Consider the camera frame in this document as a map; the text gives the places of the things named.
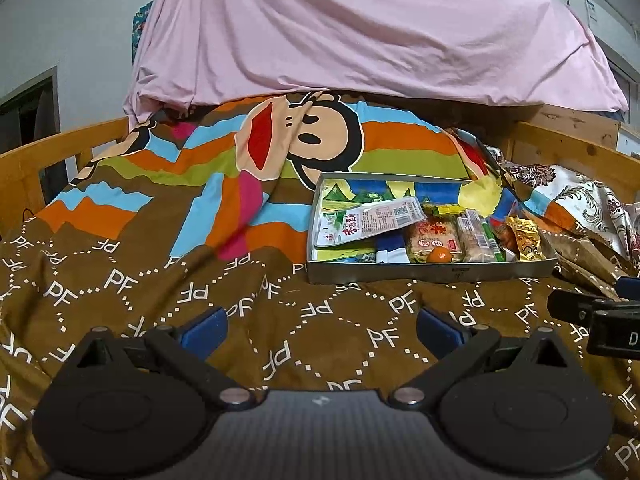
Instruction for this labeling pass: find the green sausage stick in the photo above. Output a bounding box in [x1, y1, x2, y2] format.
[482, 220, 506, 262]

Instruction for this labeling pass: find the gold foil snack bag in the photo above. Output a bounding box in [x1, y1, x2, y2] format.
[506, 216, 546, 261]

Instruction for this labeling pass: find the white green snack packet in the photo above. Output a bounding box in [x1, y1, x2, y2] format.
[312, 196, 426, 248]

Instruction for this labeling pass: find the small orange fruit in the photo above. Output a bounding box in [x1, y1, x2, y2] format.
[427, 247, 454, 263]

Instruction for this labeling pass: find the clear biscuit packet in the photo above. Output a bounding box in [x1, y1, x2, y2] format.
[457, 209, 496, 263]

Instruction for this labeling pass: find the beige cracker packet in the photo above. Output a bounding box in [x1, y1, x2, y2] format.
[406, 219, 463, 263]

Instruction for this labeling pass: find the blue white snack packet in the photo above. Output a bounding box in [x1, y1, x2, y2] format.
[375, 231, 410, 264]

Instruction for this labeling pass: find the metal snack tray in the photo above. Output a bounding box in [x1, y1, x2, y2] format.
[307, 172, 558, 285]

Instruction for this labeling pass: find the yellow candy wrapper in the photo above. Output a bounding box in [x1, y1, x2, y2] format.
[421, 203, 465, 218]

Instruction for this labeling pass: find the colourful monkey blanket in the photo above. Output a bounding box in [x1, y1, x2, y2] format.
[1, 91, 639, 479]

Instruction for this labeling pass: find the white air conditioner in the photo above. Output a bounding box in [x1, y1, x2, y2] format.
[567, 0, 625, 37]

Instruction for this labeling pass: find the pink bed sheet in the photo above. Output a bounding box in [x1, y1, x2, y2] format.
[124, 0, 628, 124]

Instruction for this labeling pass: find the wooden bed frame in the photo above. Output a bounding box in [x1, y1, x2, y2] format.
[0, 117, 129, 235]

